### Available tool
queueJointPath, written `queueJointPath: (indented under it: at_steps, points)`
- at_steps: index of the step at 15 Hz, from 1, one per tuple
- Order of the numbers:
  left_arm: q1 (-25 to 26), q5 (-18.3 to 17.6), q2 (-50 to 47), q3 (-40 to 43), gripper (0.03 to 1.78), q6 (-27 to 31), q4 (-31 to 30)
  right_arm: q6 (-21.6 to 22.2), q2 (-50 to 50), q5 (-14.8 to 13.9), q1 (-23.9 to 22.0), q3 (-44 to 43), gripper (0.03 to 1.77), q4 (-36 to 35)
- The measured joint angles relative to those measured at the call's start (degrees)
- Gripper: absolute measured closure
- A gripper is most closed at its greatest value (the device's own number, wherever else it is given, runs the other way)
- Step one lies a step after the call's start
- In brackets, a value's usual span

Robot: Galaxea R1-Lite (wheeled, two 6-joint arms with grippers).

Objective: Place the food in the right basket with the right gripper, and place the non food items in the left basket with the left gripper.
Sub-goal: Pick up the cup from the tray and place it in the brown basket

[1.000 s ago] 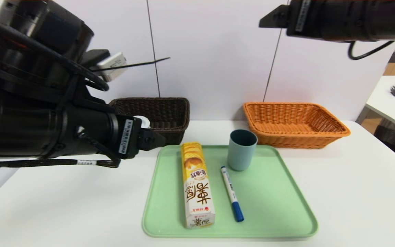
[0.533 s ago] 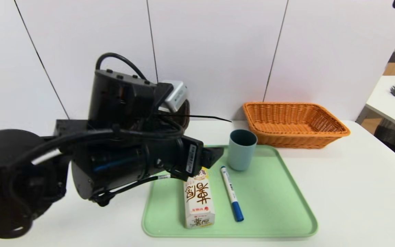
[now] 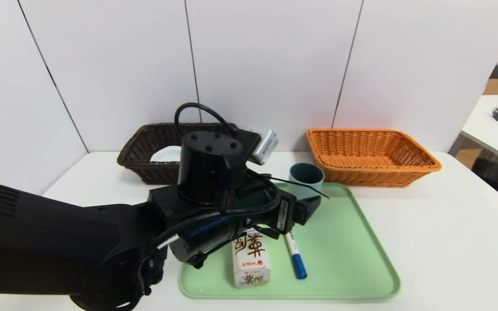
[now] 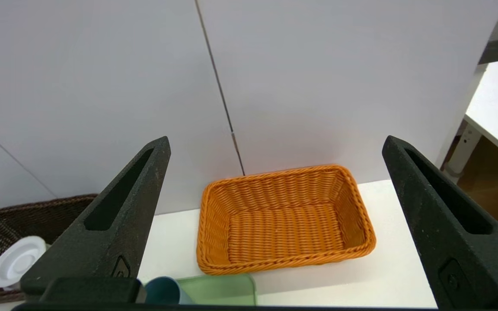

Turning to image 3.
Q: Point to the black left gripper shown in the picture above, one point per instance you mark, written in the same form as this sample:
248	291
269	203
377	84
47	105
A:
284	215

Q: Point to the blue-grey plastic cup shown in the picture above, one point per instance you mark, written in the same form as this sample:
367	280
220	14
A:
307	172

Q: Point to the white marker with blue cap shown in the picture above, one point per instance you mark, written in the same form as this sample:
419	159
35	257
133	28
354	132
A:
297	259

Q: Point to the yellow potato chips box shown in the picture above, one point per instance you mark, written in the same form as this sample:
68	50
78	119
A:
251	263

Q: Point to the clear tape roll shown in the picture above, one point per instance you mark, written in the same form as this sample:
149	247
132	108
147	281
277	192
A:
167	154

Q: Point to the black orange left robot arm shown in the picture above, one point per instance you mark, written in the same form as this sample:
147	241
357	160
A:
59	250

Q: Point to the orange wicker basket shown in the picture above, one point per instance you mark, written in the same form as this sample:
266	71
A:
370	172

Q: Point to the dark brown wicker basket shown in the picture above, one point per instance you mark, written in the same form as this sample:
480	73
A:
145	166

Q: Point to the black zip tie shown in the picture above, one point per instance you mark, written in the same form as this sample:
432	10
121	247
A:
296	183

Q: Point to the light green plastic tray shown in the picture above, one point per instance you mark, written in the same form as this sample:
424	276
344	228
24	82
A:
348	259

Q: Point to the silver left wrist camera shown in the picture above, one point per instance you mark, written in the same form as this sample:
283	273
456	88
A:
266	146

